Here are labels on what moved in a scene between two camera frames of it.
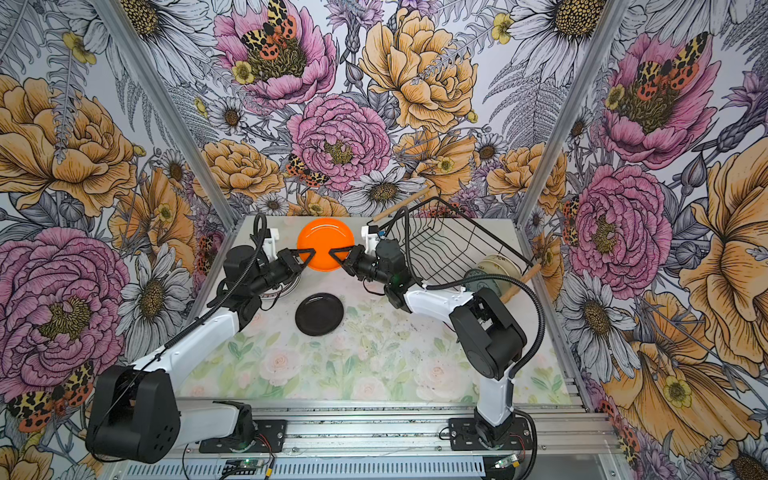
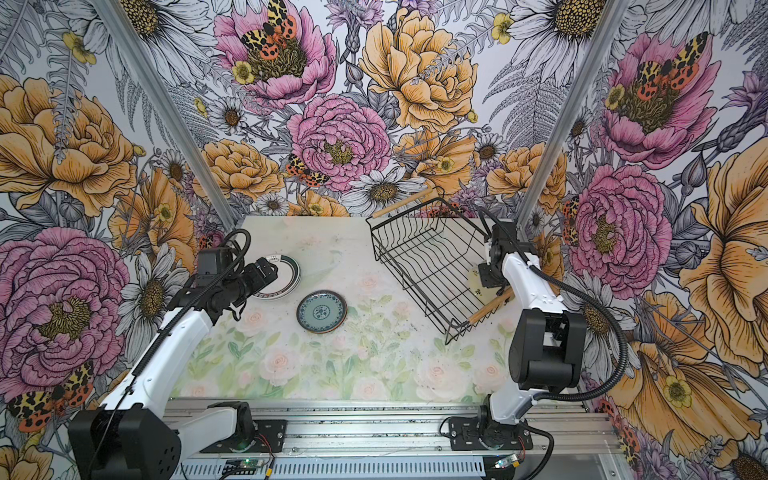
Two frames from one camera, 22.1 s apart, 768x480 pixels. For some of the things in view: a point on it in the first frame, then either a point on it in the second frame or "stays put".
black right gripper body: x=366 y=266 → x=492 y=276
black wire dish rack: x=441 y=245 stays put
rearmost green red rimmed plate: x=281 y=289 stays put
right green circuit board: x=511 y=461 stays put
